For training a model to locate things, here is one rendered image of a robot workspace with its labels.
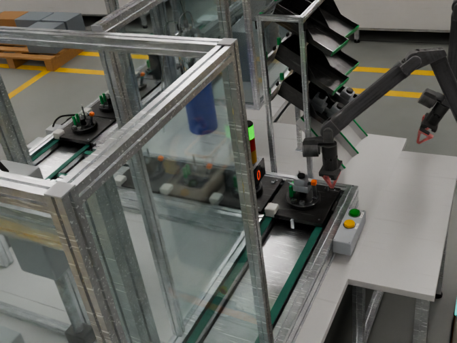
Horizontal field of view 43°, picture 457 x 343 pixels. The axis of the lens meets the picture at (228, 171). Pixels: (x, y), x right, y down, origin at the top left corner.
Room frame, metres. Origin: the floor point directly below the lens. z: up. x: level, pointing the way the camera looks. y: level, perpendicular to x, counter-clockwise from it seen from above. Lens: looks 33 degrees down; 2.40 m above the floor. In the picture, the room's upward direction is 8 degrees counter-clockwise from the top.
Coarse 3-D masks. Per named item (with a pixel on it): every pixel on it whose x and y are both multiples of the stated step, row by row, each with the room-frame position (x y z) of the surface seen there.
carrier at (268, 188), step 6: (264, 180) 2.06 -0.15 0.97; (270, 180) 2.05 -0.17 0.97; (276, 180) 2.05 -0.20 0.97; (282, 180) 2.05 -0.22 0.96; (258, 186) 1.98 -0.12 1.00; (264, 186) 2.02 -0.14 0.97; (270, 186) 2.01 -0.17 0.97; (276, 186) 2.00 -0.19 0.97; (258, 192) 1.96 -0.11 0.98; (264, 192) 1.98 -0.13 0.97; (270, 192) 1.97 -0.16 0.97; (276, 192) 1.99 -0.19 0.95; (258, 198) 1.94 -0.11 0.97; (264, 198) 1.93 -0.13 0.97; (270, 198) 1.93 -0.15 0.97; (258, 204) 1.90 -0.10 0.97; (264, 204) 1.89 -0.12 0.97; (258, 210) 1.86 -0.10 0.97; (264, 210) 1.87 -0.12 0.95
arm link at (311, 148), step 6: (324, 132) 1.81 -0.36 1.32; (330, 132) 1.80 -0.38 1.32; (306, 138) 1.87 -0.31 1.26; (312, 138) 1.86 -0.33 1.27; (318, 138) 1.84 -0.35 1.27; (324, 138) 1.80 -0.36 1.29; (330, 138) 1.80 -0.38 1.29; (306, 144) 1.84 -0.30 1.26; (312, 144) 1.83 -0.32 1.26; (306, 150) 1.82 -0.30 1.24; (312, 150) 1.82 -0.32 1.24; (306, 156) 1.83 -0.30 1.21; (312, 156) 1.82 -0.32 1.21; (318, 156) 1.82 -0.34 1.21
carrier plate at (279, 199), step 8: (288, 184) 2.00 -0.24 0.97; (280, 192) 1.96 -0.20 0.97; (320, 192) 1.92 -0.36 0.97; (328, 192) 1.91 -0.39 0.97; (336, 192) 1.90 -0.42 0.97; (280, 200) 1.90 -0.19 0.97; (328, 200) 1.86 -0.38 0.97; (336, 200) 1.87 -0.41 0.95; (280, 208) 1.85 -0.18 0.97; (288, 208) 1.84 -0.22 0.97; (320, 208) 1.81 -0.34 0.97; (328, 208) 1.81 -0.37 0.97; (280, 216) 1.81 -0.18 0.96; (288, 216) 1.79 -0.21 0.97; (296, 216) 1.78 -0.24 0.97; (304, 216) 1.78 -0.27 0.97; (312, 216) 1.77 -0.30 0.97; (320, 216) 1.76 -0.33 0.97; (312, 224) 1.74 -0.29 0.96; (320, 224) 1.72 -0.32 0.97
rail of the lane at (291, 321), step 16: (352, 192) 1.90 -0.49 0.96; (336, 208) 1.81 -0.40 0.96; (336, 224) 1.72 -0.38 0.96; (320, 240) 1.64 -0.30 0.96; (320, 256) 1.55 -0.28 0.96; (304, 272) 1.48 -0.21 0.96; (320, 272) 1.51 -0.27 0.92; (304, 288) 1.41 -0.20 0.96; (288, 304) 1.35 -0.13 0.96; (304, 304) 1.37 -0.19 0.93; (288, 320) 1.28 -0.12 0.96; (304, 320) 1.35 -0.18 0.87; (288, 336) 1.24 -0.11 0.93
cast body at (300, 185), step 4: (296, 176) 1.89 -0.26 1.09; (300, 176) 1.87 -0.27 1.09; (304, 176) 1.87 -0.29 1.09; (296, 180) 1.87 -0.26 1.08; (300, 180) 1.86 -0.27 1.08; (304, 180) 1.86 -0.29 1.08; (292, 184) 1.88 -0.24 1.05; (296, 184) 1.87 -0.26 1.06; (300, 184) 1.86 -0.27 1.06; (304, 184) 1.86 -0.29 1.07; (292, 188) 1.90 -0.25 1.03; (296, 188) 1.87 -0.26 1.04; (300, 188) 1.86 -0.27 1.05; (304, 188) 1.86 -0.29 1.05; (308, 188) 1.85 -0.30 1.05; (304, 192) 1.86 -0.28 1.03; (308, 192) 1.85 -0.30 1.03
